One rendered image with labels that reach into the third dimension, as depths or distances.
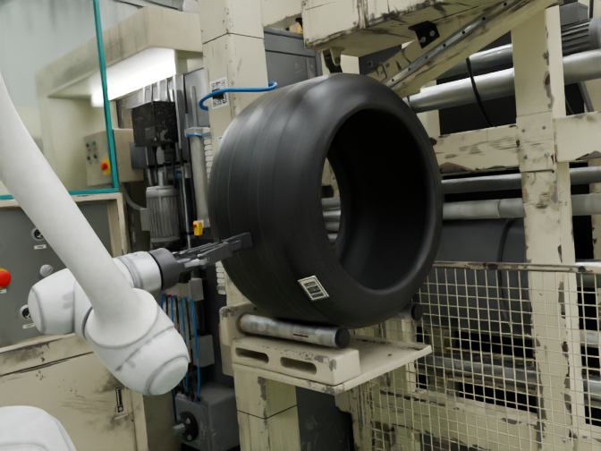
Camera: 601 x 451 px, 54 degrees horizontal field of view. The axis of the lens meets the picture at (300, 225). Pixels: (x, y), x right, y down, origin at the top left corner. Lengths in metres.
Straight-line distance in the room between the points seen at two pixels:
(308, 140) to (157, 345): 0.53
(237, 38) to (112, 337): 0.99
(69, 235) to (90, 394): 0.97
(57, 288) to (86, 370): 0.75
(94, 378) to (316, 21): 1.16
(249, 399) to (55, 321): 0.83
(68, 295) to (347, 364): 0.62
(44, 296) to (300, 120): 0.59
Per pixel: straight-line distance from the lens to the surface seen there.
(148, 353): 0.86
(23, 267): 1.68
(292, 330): 1.37
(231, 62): 1.61
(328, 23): 1.72
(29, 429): 0.72
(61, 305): 0.98
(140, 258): 1.05
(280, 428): 1.72
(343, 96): 1.28
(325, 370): 1.29
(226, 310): 1.50
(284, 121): 1.21
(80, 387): 1.72
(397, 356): 1.48
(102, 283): 0.82
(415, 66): 1.68
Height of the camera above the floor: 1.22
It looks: 3 degrees down
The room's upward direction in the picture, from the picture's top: 5 degrees counter-clockwise
